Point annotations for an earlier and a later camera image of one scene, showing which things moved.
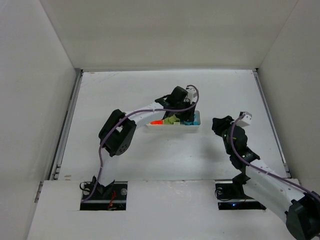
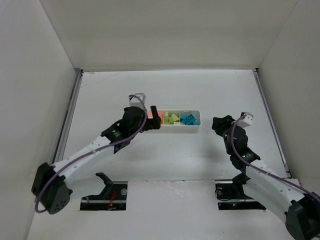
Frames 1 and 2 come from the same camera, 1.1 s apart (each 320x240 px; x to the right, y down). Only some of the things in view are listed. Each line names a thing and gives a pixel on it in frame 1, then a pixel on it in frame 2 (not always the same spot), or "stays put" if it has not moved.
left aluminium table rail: (71, 98) stays put
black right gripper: (222, 122) stays put
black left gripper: (187, 115) → (152, 121)
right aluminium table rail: (270, 113) stays put
